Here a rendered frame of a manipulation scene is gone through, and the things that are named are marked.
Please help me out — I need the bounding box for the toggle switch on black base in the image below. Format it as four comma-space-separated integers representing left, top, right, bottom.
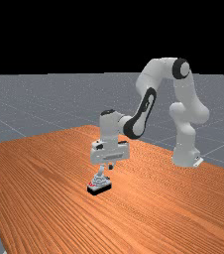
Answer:
86, 165, 113, 195

